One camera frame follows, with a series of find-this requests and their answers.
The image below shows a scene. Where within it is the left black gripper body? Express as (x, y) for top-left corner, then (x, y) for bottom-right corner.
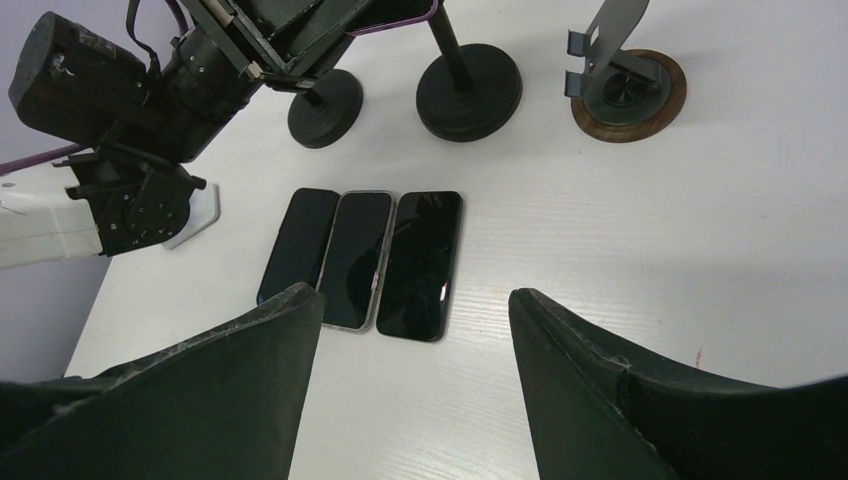
(182, 0), (371, 90)

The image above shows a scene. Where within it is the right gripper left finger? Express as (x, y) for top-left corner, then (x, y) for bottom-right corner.
(1, 283), (325, 479)

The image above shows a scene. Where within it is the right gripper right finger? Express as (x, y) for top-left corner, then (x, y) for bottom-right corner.
(508, 288), (847, 479)

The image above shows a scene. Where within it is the black phone stand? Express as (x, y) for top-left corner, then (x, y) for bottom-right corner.
(416, 1), (523, 143)
(287, 69), (364, 149)

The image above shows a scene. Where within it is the brown base phone stand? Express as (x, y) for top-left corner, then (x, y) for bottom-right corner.
(564, 0), (687, 143)

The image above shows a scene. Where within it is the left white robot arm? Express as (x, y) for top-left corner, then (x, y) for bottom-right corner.
(1, 1), (368, 268)

